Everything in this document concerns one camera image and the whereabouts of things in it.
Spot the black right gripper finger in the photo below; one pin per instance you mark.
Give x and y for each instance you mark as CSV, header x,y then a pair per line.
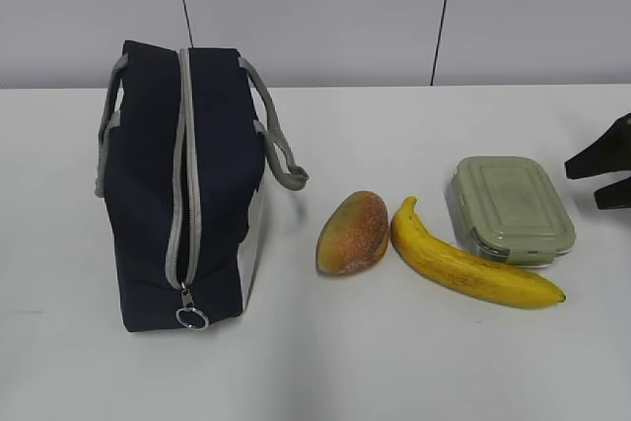
x,y
614,196
610,153

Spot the green lidded glass container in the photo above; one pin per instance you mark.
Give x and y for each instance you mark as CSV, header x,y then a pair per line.
x,y
506,209

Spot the orange yellow mango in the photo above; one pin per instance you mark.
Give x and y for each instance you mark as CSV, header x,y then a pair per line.
x,y
355,236

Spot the navy insulated lunch bag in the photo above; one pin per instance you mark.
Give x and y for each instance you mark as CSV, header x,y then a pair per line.
x,y
185,141

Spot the yellow banana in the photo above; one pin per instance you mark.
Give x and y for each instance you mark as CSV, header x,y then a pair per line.
x,y
465,273

